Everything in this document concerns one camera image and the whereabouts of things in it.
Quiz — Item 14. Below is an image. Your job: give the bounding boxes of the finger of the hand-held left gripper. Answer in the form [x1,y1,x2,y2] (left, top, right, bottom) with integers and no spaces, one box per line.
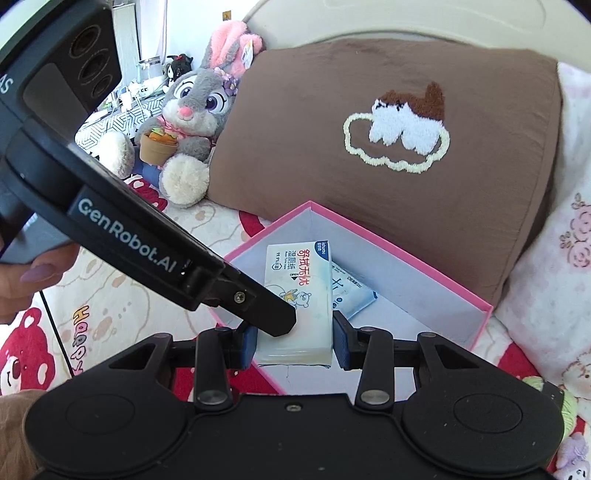
[216,263,297,337]

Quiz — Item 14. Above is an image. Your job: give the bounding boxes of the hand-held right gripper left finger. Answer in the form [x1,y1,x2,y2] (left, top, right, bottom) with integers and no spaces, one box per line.
[108,323,259,414]

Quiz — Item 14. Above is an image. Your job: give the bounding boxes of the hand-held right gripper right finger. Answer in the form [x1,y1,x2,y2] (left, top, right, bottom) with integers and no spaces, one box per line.
[331,311,484,411]

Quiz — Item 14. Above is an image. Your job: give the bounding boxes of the white tissue packet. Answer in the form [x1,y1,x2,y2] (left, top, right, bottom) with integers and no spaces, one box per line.
[253,240,334,369]

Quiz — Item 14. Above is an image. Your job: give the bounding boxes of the blue wet wipes packet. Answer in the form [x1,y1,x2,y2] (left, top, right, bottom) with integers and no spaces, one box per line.
[330,262,377,321]

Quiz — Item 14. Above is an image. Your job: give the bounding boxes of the pink cardboard box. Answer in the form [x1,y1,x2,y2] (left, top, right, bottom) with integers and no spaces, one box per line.
[208,199,494,397]

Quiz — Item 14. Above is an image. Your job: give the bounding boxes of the purple plush toy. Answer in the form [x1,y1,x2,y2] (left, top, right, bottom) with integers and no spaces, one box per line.
[554,431,591,476]

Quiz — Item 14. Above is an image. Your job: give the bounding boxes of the person's left hand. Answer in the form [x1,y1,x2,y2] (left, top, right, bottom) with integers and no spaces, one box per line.
[0,244,80,324]

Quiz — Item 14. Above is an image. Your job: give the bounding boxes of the table with patterned cloth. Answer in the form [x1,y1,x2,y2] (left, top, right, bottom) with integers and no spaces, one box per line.
[76,80,167,153]

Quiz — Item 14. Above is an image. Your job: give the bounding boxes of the white and red printed blanket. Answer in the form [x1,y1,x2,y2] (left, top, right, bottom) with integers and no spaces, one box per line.
[0,175,591,480]

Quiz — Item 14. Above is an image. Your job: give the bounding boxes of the grey rabbit plush toy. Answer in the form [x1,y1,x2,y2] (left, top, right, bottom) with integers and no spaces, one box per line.
[99,21,266,208]

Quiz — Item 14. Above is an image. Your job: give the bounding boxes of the brown embroidered pillow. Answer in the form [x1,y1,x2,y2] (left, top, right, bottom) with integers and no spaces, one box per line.
[203,38,561,308]

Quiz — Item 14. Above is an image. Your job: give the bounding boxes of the black-haired doll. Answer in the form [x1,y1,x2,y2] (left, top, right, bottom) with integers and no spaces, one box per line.
[164,53,194,81]

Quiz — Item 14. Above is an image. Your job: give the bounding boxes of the light brown fuzzy plush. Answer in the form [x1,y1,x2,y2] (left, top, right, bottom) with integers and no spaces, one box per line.
[0,390,47,480]

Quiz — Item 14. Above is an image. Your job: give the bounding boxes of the pink printed pillow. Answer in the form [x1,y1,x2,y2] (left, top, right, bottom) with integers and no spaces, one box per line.
[496,62,591,384]

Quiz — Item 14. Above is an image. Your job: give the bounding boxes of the green yarn ball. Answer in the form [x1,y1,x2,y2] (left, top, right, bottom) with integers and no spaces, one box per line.
[522,376,578,437]

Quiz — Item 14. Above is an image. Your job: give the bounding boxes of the beige padded headboard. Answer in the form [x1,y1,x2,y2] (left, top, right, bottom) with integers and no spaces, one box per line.
[242,0,591,75]

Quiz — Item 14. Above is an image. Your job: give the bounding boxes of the black cable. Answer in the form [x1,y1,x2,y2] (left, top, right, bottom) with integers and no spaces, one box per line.
[39,288,75,379]

